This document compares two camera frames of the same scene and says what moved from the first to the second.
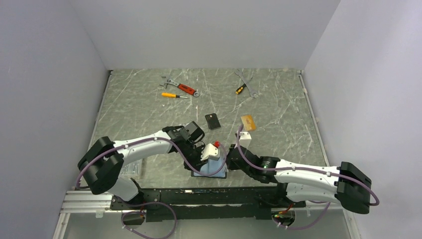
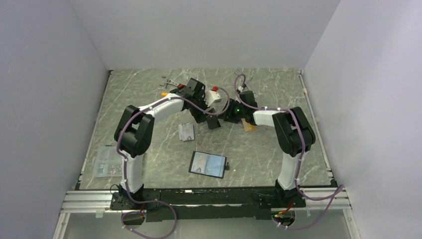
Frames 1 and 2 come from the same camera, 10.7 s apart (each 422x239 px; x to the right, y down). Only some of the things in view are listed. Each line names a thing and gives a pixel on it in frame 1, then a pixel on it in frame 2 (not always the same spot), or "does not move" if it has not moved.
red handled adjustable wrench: [184, 87] does not move
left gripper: [197, 163] → [199, 116]
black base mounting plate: [162, 204] does not move
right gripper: [230, 164] → [228, 116]
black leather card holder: [210, 167] does not move
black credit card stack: [212, 121] does not move
